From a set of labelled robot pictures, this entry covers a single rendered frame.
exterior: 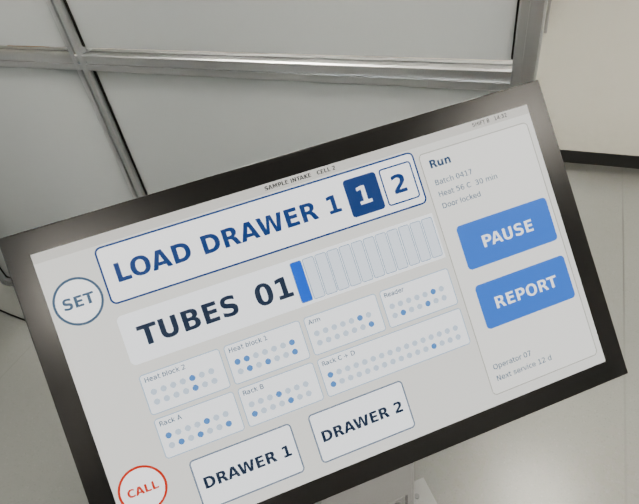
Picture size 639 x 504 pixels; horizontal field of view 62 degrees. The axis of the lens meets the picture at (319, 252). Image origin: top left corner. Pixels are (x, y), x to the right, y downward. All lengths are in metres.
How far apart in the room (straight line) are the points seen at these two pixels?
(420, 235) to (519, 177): 0.12
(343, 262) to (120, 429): 0.24
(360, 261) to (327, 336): 0.08
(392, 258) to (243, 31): 0.75
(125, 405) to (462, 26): 0.79
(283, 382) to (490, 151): 0.29
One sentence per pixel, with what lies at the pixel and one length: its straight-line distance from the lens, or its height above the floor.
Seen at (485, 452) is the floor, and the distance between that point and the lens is 1.64.
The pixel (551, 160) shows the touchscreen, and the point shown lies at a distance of 0.58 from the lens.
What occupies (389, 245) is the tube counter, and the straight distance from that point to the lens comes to 0.50.
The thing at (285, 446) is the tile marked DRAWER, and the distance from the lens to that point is 0.51.
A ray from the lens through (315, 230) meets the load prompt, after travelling 0.48.
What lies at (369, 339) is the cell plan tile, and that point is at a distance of 0.50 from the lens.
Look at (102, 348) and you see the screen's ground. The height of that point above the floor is 1.11.
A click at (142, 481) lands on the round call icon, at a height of 1.02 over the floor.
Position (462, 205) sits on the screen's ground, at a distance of 0.53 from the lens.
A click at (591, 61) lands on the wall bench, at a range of 2.43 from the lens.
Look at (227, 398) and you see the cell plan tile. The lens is 0.49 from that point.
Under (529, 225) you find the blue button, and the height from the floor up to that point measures 1.10.
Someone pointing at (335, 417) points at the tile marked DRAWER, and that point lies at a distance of 0.51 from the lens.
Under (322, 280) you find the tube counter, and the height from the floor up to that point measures 1.11.
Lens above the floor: 1.45
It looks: 41 degrees down
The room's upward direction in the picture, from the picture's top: 10 degrees counter-clockwise
